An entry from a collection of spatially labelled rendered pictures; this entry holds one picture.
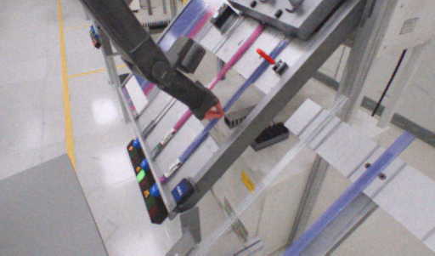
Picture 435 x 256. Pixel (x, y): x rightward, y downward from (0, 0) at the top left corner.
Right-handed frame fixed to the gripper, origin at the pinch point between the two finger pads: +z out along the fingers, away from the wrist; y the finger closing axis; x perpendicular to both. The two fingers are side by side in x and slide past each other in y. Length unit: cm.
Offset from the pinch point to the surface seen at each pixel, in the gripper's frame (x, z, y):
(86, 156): 97, 31, 106
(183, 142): 13.8, 1.1, 4.6
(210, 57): -13, 79, 136
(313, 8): -33.0, -4.6, -5.8
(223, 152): 5.9, 0.1, -9.8
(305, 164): -3.3, 41.2, -8.0
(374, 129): -32, 68, -7
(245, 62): -15.3, 1.2, 6.6
